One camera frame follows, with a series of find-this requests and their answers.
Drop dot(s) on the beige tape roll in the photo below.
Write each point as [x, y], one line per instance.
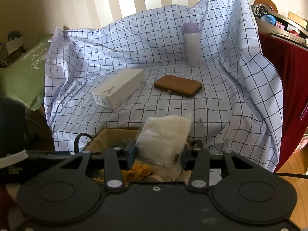
[158, 177]

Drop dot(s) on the white box with dark items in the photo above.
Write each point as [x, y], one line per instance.
[14, 43]

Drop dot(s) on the pink toy block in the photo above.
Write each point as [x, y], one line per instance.
[279, 25]

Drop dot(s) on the black and white striped item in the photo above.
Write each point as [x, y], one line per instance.
[259, 10]

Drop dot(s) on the white cardboard product box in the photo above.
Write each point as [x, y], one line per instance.
[120, 86]

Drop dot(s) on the grey plastic basin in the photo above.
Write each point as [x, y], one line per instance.
[280, 32]

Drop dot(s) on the purple lidded water bottle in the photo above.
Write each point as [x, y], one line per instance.
[191, 45]

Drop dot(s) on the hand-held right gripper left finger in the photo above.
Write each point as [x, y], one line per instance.
[132, 154]

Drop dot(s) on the blue checked white cloth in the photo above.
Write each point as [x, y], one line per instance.
[168, 48]

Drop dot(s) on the dark red cloth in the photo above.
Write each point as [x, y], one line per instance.
[293, 81]

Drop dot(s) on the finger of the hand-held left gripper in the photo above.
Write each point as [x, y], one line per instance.
[48, 157]

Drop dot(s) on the woven basket with fabric lining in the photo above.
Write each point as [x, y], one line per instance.
[105, 138]

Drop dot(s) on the flat dark tray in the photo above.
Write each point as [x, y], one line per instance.
[288, 38]

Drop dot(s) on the brown leather case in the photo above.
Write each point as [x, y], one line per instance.
[178, 85]

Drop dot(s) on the wooden chair back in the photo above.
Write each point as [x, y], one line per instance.
[267, 0]

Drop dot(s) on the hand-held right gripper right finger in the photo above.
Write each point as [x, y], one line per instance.
[186, 160]

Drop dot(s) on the white cotton pad packet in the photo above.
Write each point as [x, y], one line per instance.
[163, 137]

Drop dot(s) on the blue round container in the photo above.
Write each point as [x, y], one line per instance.
[267, 19]

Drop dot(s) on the green printed bag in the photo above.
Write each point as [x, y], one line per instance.
[24, 77]

